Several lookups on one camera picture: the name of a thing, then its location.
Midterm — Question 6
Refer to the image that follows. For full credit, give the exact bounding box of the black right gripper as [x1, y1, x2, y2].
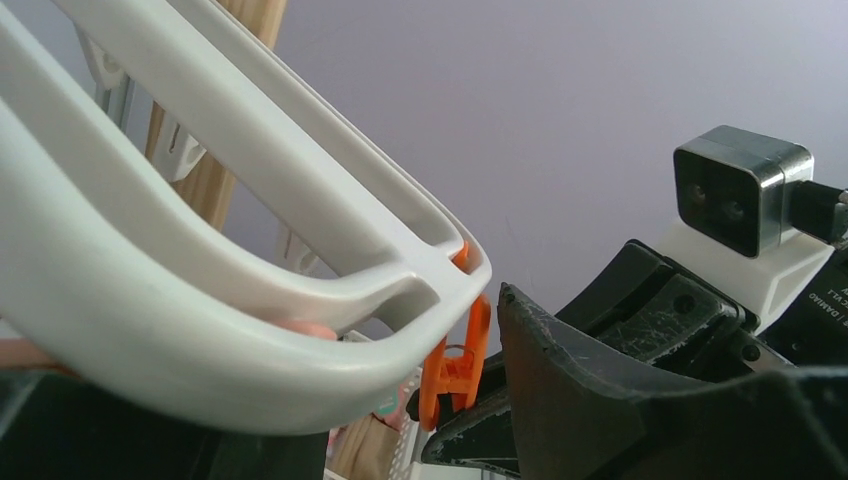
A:
[421, 239, 796, 478]

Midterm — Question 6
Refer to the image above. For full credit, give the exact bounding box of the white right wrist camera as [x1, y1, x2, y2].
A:
[655, 125, 835, 333]

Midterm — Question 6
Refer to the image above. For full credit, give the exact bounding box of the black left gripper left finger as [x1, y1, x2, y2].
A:
[1, 370, 328, 479]

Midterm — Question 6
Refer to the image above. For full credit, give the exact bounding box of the orange hanger clip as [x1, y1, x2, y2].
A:
[417, 239, 493, 433]

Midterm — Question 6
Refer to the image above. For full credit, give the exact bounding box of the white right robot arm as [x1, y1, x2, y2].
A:
[406, 240, 847, 479]

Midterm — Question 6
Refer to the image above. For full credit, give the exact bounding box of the white perforated plastic basket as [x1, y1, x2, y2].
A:
[323, 368, 505, 480]

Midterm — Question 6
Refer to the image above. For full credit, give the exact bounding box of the beige sock with green toe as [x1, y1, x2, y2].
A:
[326, 415, 401, 480]

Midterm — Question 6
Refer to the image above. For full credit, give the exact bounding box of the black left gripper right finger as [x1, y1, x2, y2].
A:
[497, 283, 847, 479]

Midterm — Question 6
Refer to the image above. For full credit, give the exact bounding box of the wooden hanger rack stand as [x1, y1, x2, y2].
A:
[144, 0, 290, 233]

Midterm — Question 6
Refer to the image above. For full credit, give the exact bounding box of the white plastic clip hanger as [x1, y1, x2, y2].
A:
[0, 0, 494, 437]

